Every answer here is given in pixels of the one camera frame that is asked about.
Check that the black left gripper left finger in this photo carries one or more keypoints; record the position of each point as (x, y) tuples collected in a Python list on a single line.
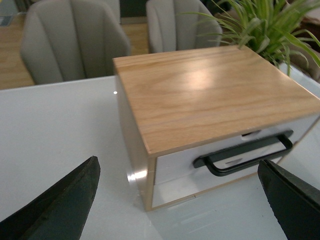
[(59, 213)]

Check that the left grey armchair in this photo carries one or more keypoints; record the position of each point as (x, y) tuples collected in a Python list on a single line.
[(67, 40)]

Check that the right grey armchair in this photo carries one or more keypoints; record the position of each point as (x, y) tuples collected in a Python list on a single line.
[(175, 25)]

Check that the green spider plant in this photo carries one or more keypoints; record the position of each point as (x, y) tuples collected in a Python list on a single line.
[(273, 29)]

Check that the grey armchair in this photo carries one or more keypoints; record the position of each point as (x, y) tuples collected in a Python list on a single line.
[(175, 25), (67, 40)]

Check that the wooden drawer cabinet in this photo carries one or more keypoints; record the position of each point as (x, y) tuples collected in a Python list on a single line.
[(173, 101)]

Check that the white drawer with black handle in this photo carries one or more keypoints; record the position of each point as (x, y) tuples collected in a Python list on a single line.
[(191, 171)]

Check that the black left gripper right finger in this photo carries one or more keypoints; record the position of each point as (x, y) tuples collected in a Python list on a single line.
[(294, 202)]

